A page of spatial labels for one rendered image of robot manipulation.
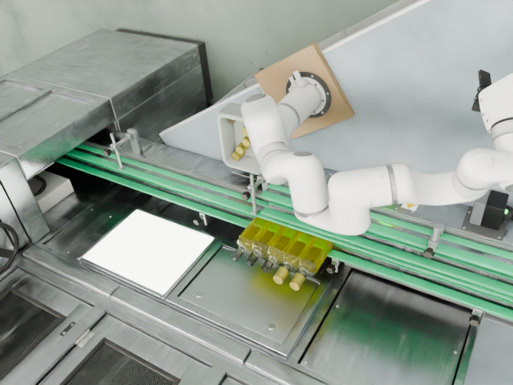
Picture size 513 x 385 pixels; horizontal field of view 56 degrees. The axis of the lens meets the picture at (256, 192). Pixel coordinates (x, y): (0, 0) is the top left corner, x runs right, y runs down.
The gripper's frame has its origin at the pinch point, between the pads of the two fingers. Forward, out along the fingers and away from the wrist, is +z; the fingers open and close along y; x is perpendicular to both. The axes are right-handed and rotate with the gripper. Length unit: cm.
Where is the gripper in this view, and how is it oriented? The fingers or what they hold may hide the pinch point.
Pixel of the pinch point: (501, 64)
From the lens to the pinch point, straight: 120.7
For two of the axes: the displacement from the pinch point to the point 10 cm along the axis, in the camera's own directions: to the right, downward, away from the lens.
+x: 9.0, 2.0, 3.8
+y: -4.3, 2.9, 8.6
